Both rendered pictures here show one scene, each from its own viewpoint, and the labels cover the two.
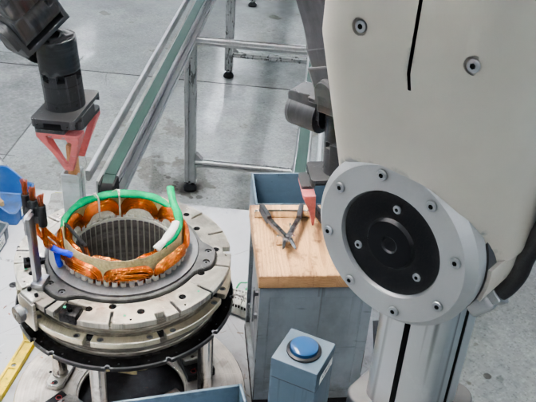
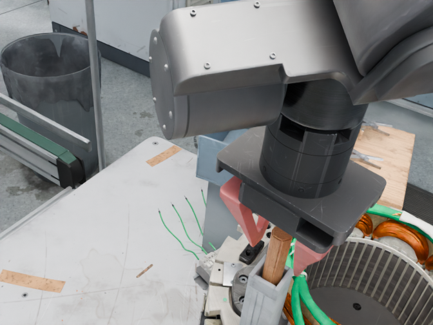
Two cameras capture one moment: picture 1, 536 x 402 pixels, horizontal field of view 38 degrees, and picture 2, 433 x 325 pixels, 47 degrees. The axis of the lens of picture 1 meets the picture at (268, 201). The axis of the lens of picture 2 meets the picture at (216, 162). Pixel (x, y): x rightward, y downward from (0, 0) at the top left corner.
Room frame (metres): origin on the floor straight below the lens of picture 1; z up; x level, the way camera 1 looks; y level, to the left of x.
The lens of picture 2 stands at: (0.95, 0.56, 1.51)
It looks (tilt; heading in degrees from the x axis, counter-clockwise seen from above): 39 degrees down; 296
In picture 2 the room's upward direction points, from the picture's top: 6 degrees clockwise
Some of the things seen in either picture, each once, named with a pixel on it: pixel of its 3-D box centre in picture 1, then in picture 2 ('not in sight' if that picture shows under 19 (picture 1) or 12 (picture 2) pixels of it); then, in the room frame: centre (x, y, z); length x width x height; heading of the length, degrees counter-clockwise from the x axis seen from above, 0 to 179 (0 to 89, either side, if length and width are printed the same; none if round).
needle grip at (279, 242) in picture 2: (72, 161); (276, 257); (1.02, 0.30, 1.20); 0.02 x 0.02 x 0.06
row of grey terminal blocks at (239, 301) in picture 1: (245, 303); (220, 264); (1.18, 0.03, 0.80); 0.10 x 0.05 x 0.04; 71
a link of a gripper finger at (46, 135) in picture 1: (68, 138); (296, 224); (1.01, 0.30, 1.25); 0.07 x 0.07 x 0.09; 81
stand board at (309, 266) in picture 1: (310, 243); (341, 153); (1.05, -0.08, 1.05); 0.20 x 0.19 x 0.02; 7
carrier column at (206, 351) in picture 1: (205, 358); not in sight; (0.92, 0.08, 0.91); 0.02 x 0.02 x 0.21
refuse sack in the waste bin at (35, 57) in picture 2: not in sight; (55, 91); (2.34, -0.67, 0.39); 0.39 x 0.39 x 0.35
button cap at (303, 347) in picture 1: (304, 346); not in sight; (0.82, -0.07, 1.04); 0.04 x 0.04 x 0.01
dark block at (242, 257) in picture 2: not in sight; (252, 249); (1.06, 0.22, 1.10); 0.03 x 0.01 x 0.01; 88
